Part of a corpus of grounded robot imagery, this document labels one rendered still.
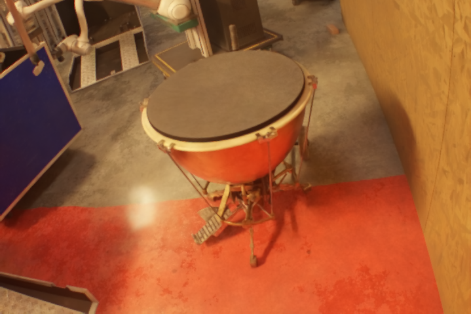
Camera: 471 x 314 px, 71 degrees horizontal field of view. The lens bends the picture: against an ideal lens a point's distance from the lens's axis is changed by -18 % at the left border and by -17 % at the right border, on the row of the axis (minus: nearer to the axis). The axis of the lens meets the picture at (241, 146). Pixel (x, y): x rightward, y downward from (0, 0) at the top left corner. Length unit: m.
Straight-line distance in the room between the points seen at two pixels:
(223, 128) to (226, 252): 0.82
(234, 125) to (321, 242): 0.85
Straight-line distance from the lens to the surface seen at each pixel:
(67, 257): 2.43
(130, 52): 4.46
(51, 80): 2.88
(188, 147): 1.37
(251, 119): 1.38
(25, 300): 2.28
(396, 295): 1.80
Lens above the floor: 1.59
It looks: 38 degrees down
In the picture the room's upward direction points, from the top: 15 degrees counter-clockwise
